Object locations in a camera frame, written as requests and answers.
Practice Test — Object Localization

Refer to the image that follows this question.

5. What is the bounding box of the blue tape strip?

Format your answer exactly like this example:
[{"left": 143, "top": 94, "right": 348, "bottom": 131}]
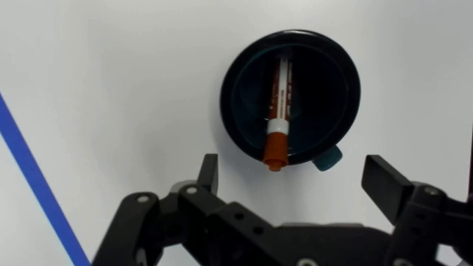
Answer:
[{"left": 0, "top": 91, "right": 91, "bottom": 266}]

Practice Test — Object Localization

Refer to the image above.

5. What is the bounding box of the dark teal mug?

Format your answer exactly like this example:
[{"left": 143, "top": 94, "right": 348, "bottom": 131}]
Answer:
[{"left": 220, "top": 29, "right": 361, "bottom": 172}]

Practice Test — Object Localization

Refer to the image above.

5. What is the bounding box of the orange marker pen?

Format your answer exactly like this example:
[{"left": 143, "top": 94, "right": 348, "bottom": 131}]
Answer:
[{"left": 263, "top": 56, "right": 293, "bottom": 172}]

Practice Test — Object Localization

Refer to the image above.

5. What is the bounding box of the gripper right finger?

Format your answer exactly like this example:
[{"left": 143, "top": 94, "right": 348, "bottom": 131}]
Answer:
[{"left": 361, "top": 155, "right": 473, "bottom": 266}]

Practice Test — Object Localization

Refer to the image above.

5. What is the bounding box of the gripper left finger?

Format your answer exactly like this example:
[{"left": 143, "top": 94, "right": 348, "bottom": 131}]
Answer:
[{"left": 91, "top": 154, "right": 292, "bottom": 266}]

